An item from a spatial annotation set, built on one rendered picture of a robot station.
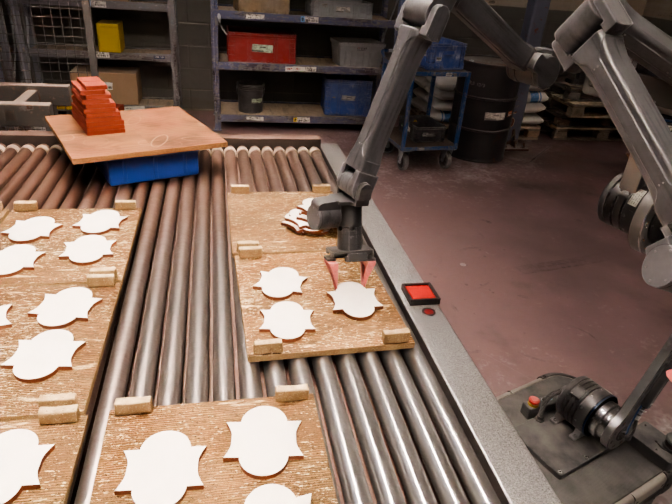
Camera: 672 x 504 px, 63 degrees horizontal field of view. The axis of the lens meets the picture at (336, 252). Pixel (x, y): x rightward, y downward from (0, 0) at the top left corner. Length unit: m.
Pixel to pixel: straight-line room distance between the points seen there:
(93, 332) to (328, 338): 0.48
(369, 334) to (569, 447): 1.07
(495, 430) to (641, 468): 1.15
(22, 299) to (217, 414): 0.56
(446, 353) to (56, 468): 0.75
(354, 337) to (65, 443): 0.56
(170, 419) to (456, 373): 0.56
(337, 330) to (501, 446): 0.40
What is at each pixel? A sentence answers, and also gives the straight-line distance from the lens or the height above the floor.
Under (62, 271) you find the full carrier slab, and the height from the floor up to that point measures 0.94.
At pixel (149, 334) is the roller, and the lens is 1.22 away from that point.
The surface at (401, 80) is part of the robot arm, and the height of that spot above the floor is 1.42.
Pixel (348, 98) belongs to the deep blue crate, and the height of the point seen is 0.32.
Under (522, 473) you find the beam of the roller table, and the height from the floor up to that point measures 0.91.
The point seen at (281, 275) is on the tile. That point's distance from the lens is 1.35.
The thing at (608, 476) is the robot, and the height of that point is 0.24.
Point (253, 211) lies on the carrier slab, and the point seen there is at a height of 0.94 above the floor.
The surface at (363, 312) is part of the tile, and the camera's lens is 1.23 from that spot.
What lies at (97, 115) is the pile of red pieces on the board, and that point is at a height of 1.11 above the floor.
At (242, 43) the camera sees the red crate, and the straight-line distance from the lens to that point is 5.67.
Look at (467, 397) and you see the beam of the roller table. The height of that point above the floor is 0.91.
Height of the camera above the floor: 1.64
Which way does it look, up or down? 28 degrees down
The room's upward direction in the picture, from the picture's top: 5 degrees clockwise
